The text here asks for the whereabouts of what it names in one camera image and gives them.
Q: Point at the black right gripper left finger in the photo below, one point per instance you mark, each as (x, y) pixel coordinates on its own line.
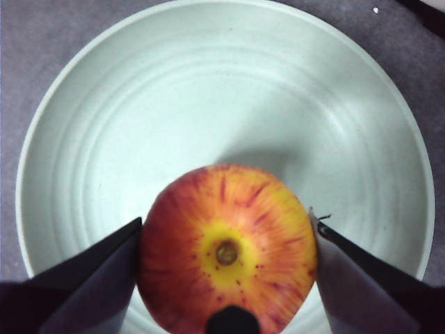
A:
(80, 288)

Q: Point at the red yellow apple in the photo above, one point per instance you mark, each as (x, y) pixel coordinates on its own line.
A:
(229, 243)

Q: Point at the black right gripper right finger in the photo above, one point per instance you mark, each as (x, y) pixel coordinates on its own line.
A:
(368, 295)

